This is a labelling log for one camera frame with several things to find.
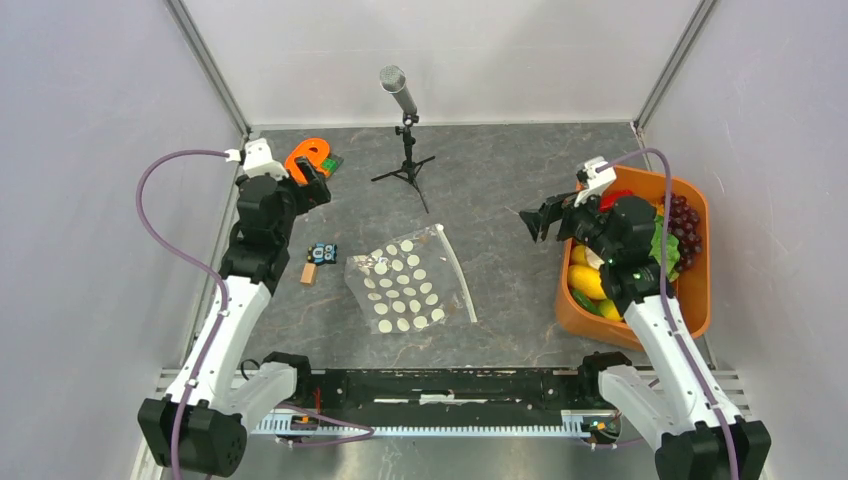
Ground orange plastic food bin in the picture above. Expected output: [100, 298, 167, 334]
[554, 165, 711, 351]

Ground small wooden block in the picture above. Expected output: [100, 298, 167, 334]
[300, 262, 318, 286]

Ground yellow lemon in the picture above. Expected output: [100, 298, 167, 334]
[597, 299, 623, 322]

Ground green cucumber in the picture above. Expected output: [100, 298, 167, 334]
[570, 289, 601, 316]

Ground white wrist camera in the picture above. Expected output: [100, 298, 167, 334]
[242, 138, 289, 181]
[573, 156, 617, 207]

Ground green block on dark plate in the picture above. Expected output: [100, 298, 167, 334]
[319, 154, 344, 179]

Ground green lettuce leaf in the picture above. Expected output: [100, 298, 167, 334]
[650, 215, 680, 282]

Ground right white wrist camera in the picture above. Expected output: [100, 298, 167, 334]
[573, 156, 617, 207]

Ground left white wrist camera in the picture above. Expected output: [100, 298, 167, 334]
[242, 138, 289, 181]

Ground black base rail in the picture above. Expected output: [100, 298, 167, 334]
[289, 352, 631, 429]

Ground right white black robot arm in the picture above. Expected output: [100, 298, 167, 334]
[519, 192, 772, 479]

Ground yellow mango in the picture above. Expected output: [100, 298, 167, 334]
[566, 264, 607, 301]

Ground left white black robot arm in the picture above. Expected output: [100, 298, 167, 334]
[137, 157, 331, 479]

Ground red chili pepper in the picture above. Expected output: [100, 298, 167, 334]
[599, 189, 634, 212]

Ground white cable duct strip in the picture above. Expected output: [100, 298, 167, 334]
[252, 409, 615, 439]

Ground silver microphone on tripod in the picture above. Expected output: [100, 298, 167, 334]
[371, 65, 436, 213]

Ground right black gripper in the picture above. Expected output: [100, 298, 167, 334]
[518, 183, 619, 263]

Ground clear dotted zip top bag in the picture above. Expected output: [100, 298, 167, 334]
[345, 223, 478, 335]

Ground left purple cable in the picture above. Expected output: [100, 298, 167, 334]
[135, 149, 241, 480]

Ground purple grape bunch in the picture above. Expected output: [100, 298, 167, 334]
[668, 193, 704, 274]

